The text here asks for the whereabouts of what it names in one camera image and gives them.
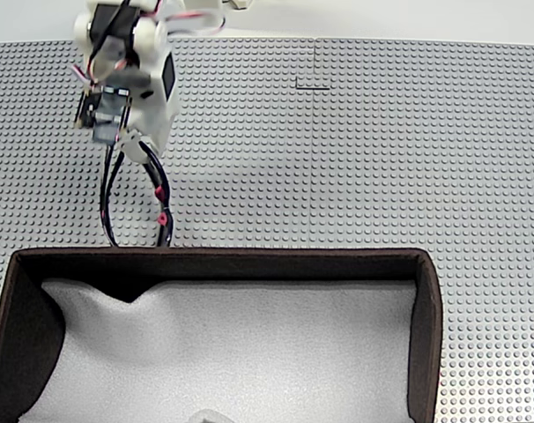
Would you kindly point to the brown woven fabric bin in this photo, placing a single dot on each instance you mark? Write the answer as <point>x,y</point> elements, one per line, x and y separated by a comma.
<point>205,264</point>

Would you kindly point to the black camera circuit board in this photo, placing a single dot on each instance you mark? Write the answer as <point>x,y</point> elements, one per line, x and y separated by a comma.
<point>110,106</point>

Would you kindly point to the pale grey rounded object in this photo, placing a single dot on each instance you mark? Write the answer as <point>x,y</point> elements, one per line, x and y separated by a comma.
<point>212,416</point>

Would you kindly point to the white foam sheet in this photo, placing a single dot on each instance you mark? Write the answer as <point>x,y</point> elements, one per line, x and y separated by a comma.
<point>227,343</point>

